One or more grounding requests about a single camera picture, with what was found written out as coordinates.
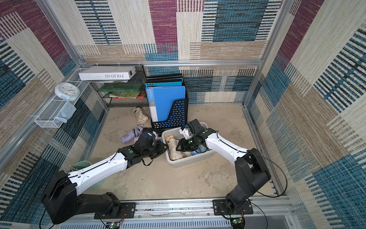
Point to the black wire shelf rack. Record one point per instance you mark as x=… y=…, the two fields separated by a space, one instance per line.
x=139 y=77

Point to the red and green book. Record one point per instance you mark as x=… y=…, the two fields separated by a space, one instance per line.
x=127 y=95

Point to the mint green umbrella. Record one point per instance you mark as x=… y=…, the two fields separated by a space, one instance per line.
x=202 y=148

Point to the lilac umbrella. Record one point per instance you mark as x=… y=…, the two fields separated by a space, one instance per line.
x=132 y=134

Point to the light blue umbrella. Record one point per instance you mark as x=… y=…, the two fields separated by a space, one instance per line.
x=196 y=152

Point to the cream umbrella at back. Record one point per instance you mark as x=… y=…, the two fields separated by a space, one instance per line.
x=141 y=117

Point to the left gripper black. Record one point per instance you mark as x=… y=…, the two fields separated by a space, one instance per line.
x=159 y=143

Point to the white wire wall basket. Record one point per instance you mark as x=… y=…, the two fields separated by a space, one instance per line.
x=45 y=118

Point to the black mesh file holder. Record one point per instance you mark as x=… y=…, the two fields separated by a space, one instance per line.
x=177 y=116

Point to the white FOLIO-02 box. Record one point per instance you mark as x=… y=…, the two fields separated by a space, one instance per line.
x=102 y=73

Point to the beige umbrella wooden handle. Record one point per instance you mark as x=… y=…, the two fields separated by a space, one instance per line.
x=172 y=144

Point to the green book on shelf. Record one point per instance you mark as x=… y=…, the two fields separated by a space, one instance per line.
x=121 y=87

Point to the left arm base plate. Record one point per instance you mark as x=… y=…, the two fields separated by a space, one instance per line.
x=124 y=210

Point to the blue clip file folder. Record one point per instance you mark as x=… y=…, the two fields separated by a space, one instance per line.
x=160 y=100

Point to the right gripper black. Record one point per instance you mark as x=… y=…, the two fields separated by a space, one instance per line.
x=184 y=143

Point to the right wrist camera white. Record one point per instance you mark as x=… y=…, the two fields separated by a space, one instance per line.
x=185 y=131

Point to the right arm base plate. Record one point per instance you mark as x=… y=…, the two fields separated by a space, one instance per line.
x=224 y=207

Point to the light blue cloth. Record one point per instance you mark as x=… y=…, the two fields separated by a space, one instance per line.
x=65 y=113

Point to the white round clock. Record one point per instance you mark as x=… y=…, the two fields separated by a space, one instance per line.
x=67 y=91

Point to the pale pink umbrella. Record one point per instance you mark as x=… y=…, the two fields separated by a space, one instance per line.
x=157 y=137

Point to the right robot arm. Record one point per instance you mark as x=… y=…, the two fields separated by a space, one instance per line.
x=251 y=171

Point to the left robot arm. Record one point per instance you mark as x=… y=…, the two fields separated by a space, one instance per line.
x=64 y=195

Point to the teal file folder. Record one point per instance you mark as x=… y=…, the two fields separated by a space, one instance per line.
x=164 y=82

